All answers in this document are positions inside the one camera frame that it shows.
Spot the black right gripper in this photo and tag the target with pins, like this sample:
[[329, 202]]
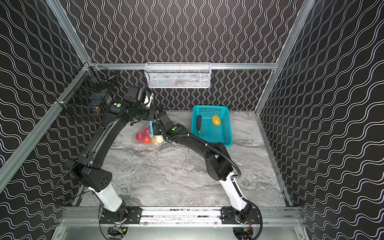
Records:
[[157, 129]]

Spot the yellow lemon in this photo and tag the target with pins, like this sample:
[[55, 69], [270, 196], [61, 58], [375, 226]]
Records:
[[216, 120]]

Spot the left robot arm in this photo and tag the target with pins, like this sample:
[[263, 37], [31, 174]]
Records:
[[87, 168]]

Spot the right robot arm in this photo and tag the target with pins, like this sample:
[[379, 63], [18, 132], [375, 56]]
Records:
[[219, 165]]

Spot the clear zip top bag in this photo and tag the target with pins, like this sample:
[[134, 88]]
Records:
[[147, 124]]

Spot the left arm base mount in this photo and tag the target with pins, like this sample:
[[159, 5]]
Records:
[[120, 216]]

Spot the red tomato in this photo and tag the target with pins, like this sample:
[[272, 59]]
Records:
[[140, 137], [147, 131]]

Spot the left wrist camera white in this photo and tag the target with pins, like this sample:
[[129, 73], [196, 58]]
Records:
[[149, 99]]

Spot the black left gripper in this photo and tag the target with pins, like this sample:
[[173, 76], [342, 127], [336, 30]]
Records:
[[143, 117]]

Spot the teal plastic basket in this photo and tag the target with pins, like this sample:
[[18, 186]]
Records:
[[210, 132]]

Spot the black wire wall basket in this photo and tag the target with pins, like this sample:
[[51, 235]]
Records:
[[93, 90]]

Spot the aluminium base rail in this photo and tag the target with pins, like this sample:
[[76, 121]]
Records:
[[181, 217]]

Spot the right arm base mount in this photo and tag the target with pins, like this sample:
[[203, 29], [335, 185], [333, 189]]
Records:
[[248, 215]]

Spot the clear wall-mounted basket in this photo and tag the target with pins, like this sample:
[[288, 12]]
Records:
[[167, 75]]

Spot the dark eggplant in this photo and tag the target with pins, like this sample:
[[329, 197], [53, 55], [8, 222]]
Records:
[[199, 123]]

